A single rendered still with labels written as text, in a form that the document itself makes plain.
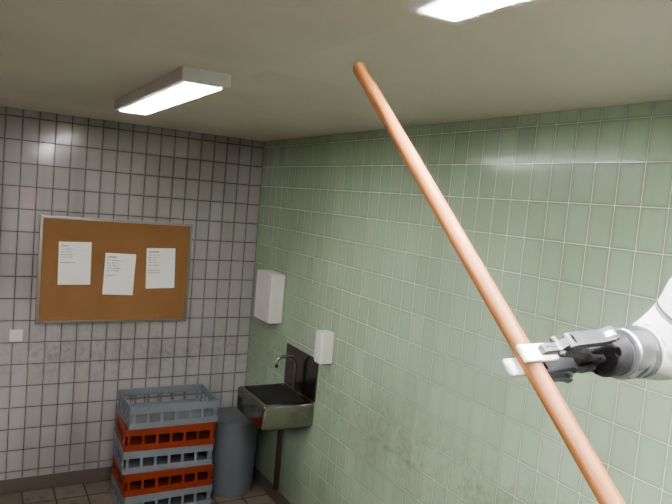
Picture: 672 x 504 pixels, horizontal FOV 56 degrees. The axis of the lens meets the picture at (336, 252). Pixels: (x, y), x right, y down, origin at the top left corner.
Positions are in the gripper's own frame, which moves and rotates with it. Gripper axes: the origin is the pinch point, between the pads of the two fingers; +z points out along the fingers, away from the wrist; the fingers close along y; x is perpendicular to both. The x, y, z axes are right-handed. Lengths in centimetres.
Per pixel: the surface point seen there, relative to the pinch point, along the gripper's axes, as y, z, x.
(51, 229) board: 270, 32, 289
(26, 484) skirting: 405, 40, 173
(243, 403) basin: 294, -82, 159
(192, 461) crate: 343, -57, 146
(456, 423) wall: 153, -118, 61
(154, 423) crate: 321, -29, 165
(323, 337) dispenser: 219, -110, 157
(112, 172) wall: 240, -6, 318
